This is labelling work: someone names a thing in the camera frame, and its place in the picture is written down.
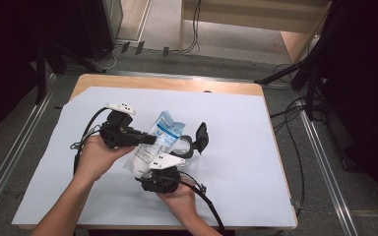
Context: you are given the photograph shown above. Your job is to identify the black floor cables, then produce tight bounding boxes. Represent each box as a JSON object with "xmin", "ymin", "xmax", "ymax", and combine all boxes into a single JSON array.
[{"xmin": 269, "ymin": 63, "xmax": 326, "ymax": 210}]

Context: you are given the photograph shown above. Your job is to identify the metal floor rail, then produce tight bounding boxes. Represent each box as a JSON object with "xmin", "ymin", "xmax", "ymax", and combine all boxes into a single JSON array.
[
  {"xmin": 0, "ymin": 73, "xmax": 57, "ymax": 228},
  {"xmin": 299, "ymin": 109, "xmax": 359, "ymax": 236}
]

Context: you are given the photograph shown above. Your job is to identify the hanging black cables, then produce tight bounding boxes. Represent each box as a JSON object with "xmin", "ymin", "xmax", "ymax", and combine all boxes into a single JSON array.
[{"xmin": 180, "ymin": 0, "xmax": 202, "ymax": 54}]

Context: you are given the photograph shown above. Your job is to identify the person's left hand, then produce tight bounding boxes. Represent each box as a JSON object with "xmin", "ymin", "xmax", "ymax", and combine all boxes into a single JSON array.
[{"xmin": 73, "ymin": 135, "xmax": 137, "ymax": 183}]

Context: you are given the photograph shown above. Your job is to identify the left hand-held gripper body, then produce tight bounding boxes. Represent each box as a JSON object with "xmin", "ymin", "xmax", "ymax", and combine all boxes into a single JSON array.
[{"xmin": 98, "ymin": 102, "xmax": 145, "ymax": 149}]

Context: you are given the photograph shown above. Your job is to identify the white floor cable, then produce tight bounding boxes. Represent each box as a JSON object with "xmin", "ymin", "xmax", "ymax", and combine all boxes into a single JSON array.
[{"xmin": 91, "ymin": 44, "xmax": 126, "ymax": 72}]

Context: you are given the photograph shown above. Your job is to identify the dark cabinet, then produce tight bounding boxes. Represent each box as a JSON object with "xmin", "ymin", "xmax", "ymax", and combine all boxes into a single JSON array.
[{"xmin": 78, "ymin": 0, "xmax": 124, "ymax": 62}]

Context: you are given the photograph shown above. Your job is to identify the left hand-held gripper black cable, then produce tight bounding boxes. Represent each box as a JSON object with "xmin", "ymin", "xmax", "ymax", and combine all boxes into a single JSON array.
[{"xmin": 70, "ymin": 106, "xmax": 111, "ymax": 175}]

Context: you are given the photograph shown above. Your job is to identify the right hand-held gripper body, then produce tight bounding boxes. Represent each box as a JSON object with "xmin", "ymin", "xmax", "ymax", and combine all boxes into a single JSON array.
[{"xmin": 136, "ymin": 152, "xmax": 186, "ymax": 195}]

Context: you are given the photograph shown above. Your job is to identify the light wooden shelf unit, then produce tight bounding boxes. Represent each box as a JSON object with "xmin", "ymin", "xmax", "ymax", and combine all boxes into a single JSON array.
[{"xmin": 178, "ymin": 0, "xmax": 334, "ymax": 65}]

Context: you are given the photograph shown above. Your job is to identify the person's right hand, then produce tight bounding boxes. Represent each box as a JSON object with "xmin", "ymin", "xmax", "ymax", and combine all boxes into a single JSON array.
[{"xmin": 157, "ymin": 178, "xmax": 200, "ymax": 221}]

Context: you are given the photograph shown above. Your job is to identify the black tripod stand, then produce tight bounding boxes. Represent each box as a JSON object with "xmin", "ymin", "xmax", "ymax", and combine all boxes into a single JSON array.
[{"xmin": 254, "ymin": 0, "xmax": 353, "ymax": 121}]

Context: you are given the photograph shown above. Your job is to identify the black metal stand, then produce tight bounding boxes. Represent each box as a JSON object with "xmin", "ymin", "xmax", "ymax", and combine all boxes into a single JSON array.
[{"xmin": 29, "ymin": 37, "xmax": 107, "ymax": 105}]

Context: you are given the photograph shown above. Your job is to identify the blue and white refill pouch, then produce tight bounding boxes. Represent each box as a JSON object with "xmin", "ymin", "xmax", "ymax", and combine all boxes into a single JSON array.
[{"xmin": 123, "ymin": 110, "xmax": 187, "ymax": 180}]

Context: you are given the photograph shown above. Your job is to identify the white paper table cover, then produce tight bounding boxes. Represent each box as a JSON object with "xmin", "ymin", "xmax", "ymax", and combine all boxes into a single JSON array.
[{"xmin": 12, "ymin": 86, "xmax": 297, "ymax": 229}]

